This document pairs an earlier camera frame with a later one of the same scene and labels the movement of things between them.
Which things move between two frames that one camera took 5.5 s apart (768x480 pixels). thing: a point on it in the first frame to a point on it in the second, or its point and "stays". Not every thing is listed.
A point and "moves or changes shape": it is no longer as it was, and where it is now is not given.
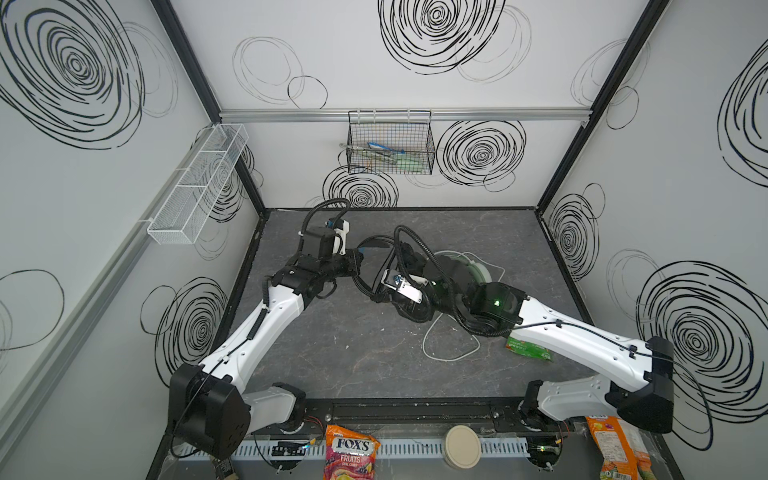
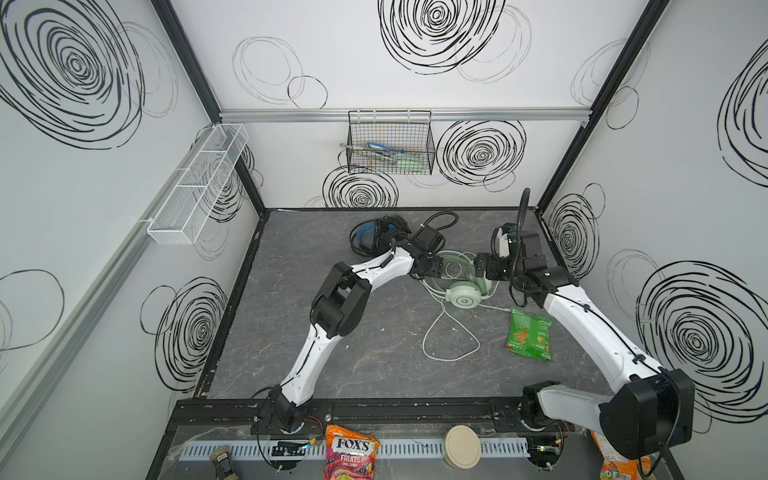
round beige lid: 462,446 stays
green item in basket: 410,163 stays
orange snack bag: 622,449 stays
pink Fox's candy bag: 349,454 stays
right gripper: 381,288 to 482,267
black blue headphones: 409,260 moves or changes shape
